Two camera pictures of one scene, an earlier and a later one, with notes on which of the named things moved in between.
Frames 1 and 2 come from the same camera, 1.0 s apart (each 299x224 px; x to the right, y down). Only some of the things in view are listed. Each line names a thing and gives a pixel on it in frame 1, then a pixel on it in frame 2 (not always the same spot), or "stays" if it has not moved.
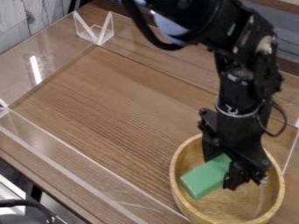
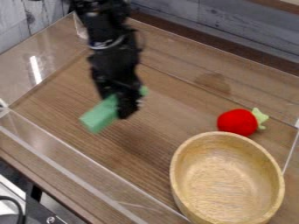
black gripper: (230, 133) to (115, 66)
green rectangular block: (203, 180) to (104, 113)
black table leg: (36, 192) stays
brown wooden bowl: (251, 203) stays
